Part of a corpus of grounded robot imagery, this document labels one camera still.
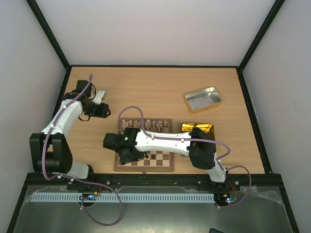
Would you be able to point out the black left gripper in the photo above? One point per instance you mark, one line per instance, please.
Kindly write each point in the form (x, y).
(102, 112)

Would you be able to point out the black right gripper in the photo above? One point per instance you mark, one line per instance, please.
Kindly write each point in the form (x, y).
(107, 141)

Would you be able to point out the wooden chessboard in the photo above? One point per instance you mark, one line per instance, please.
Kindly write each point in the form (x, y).
(163, 162)

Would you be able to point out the gold tin tray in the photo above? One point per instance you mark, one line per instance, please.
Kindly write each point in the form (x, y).
(206, 128)

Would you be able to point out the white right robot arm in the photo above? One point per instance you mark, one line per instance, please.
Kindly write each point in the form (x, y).
(180, 143)

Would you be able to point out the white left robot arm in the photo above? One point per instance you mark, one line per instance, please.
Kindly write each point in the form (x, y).
(50, 151)

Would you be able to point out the silver tin lid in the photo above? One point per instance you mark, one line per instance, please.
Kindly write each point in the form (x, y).
(201, 100)

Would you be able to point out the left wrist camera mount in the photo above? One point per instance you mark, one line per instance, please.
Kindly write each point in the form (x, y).
(99, 97)

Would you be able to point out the white slotted cable duct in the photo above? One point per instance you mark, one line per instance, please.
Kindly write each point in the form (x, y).
(123, 197)

